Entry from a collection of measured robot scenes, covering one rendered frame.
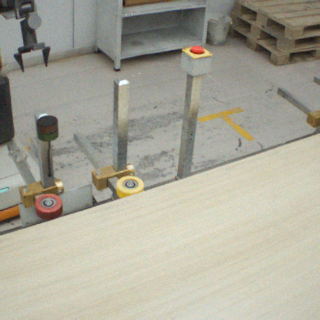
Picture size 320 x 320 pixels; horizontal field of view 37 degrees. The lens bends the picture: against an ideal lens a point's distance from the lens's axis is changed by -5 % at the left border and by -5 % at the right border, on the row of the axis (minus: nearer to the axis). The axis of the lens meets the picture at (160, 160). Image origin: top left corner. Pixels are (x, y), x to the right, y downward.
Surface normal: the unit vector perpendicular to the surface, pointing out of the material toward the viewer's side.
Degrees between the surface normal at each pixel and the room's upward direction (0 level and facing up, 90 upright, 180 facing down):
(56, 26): 90
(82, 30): 90
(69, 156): 0
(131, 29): 90
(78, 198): 90
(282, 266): 0
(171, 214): 0
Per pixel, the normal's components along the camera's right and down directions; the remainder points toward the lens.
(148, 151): 0.06, -0.80
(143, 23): 0.50, 0.54
